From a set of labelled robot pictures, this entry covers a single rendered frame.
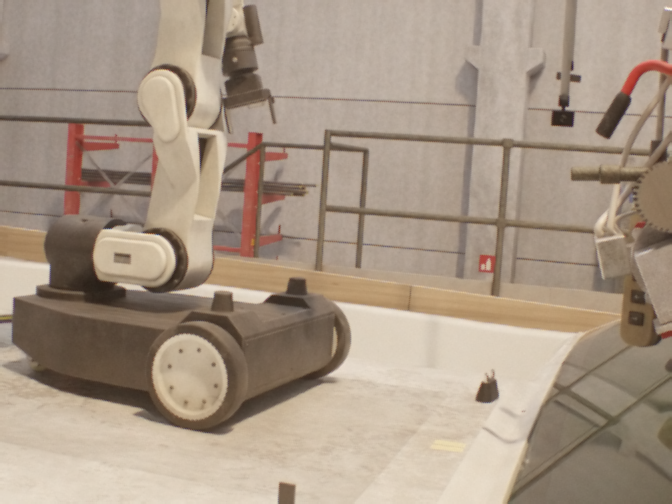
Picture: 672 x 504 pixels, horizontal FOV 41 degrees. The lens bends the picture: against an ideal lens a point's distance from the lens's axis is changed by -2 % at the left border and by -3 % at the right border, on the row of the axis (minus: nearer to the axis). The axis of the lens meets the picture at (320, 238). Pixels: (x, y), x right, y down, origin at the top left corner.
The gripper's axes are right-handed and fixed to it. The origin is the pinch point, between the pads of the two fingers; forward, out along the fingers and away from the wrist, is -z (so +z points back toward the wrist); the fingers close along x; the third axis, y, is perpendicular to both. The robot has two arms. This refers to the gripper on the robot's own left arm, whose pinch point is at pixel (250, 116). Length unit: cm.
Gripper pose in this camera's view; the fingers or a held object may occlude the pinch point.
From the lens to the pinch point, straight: 223.8
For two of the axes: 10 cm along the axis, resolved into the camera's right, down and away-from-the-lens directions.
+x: 9.7, -2.0, -1.3
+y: 1.3, -0.4, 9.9
